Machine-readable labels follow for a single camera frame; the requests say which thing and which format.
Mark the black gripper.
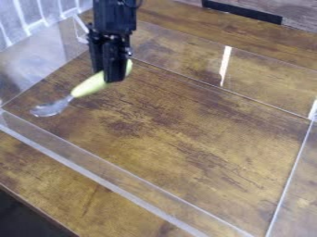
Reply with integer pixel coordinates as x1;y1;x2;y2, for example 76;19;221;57
87;0;138;83

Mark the black bar in background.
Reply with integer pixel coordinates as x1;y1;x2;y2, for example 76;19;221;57
201;0;282;25

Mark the clear acrylic enclosure wall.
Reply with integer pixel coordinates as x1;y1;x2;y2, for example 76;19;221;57
3;22;317;237

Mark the green handled metal spoon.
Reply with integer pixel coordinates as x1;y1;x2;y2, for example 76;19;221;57
29;58;135;119

